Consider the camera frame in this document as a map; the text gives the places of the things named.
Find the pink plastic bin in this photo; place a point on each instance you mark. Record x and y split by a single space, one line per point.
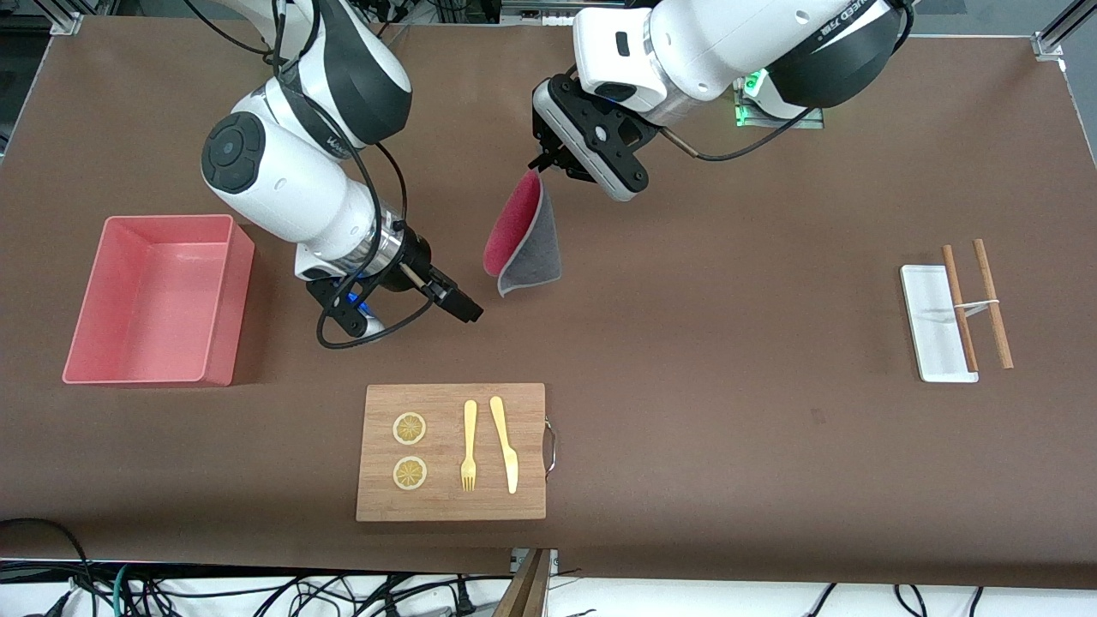
146 300

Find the wooden dowel rod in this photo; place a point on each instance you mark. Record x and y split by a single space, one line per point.
986 274
951 274

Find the small aluminium bracket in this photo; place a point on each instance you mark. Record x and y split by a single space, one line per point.
554 561

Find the white rectangular tray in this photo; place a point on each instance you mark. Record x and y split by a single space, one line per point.
930 334

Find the yellow plastic fork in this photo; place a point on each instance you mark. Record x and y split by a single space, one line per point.
470 428

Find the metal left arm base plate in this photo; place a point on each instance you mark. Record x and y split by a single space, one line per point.
771 124

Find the grey electronics box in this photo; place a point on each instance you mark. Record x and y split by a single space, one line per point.
540 10

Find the lemon slice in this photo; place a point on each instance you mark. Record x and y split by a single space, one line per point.
409 428
410 474

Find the brown wooden beam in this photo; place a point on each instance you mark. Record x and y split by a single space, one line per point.
524 596

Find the white rubber band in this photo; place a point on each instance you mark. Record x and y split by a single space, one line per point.
977 304

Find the wooden cutting board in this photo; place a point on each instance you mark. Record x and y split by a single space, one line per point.
446 506

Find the aluminium frame profile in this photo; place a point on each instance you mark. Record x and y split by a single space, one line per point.
67 19
1050 43

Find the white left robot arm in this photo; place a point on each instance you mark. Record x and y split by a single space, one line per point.
728 43

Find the yellow plastic knife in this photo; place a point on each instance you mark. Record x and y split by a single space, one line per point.
506 446

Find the red and grey cloth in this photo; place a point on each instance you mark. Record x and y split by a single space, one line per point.
531 257

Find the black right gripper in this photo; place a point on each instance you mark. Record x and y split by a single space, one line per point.
417 260

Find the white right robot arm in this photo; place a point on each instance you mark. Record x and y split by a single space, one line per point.
283 180

